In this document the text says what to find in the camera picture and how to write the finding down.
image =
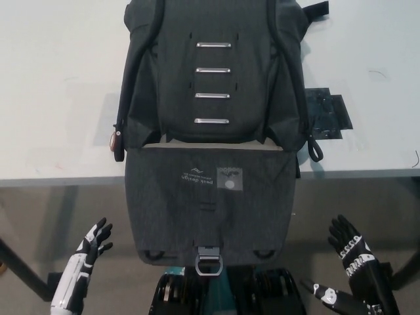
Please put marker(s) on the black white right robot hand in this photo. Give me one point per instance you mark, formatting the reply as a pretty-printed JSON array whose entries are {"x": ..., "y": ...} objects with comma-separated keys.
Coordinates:
[{"x": 364, "y": 272}]

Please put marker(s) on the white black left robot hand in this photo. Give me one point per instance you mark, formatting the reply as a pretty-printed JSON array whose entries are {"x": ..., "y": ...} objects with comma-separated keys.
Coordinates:
[{"x": 73, "y": 275}]

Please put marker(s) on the dark grey flap backpack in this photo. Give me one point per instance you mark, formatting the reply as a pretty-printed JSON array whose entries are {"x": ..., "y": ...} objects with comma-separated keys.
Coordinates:
[{"x": 213, "y": 144}]

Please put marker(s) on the black teal robot torso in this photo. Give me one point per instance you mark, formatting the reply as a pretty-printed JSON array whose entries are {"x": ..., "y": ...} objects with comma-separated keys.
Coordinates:
[{"x": 275, "y": 295}]

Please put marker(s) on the black metal table leg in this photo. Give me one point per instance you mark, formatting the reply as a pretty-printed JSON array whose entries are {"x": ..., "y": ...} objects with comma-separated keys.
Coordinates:
[
  {"x": 408, "y": 267},
  {"x": 26, "y": 269}
]

